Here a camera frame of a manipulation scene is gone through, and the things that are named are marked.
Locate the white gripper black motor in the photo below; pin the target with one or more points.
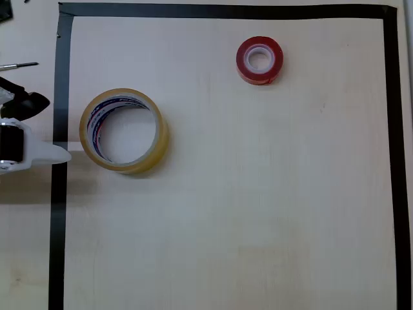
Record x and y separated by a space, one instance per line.
33 146

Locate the small red tape roll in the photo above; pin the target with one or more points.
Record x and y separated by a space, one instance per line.
259 60

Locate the large clear yellowish tape roll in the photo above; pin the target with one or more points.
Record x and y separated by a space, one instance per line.
124 130

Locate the black pen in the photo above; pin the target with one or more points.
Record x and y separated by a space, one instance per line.
19 65

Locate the black object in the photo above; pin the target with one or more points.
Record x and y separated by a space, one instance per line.
4 11

